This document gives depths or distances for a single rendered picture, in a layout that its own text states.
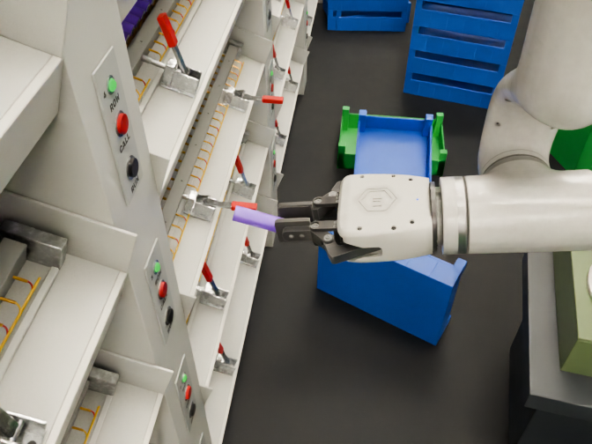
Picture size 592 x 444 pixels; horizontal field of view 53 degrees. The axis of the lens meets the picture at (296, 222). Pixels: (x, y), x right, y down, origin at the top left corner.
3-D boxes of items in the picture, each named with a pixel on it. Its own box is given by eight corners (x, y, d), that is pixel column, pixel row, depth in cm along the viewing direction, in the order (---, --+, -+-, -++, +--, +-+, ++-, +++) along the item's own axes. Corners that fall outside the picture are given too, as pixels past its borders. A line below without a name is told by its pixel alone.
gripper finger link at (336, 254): (401, 226, 64) (362, 205, 67) (351, 270, 61) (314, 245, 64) (402, 234, 65) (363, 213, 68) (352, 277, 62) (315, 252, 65)
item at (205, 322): (262, 162, 132) (283, 114, 122) (196, 418, 89) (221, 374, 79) (173, 129, 128) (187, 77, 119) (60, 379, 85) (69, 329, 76)
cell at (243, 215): (236, 203, 68) (292, 218, 68) (235, 207, 69) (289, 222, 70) (232, 218, 67) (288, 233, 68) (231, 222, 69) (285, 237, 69)
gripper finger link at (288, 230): (334, 215, 65) (274, 218, 67) (332, 236, 63) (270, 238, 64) (337, 235, 68) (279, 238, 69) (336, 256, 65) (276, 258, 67)
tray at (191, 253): (258, 82, 118) (273, 40, 111) (178, 340, 75) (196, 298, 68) (159, 43, 114) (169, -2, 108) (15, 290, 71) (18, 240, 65)
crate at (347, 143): (439, 134, 184) (443, 112, 179) (442, 176, 170) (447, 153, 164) (341, 127, 187) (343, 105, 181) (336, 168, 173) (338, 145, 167)
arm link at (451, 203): (461, 157, 65) (432, 159, 65) (469, 213, 59) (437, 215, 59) (459, 213, 71) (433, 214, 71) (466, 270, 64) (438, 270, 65)
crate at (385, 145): (427, 225, 156) (432, 210, 149) (350, 219, 158) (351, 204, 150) (429, 131, 169) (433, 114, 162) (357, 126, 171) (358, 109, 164)
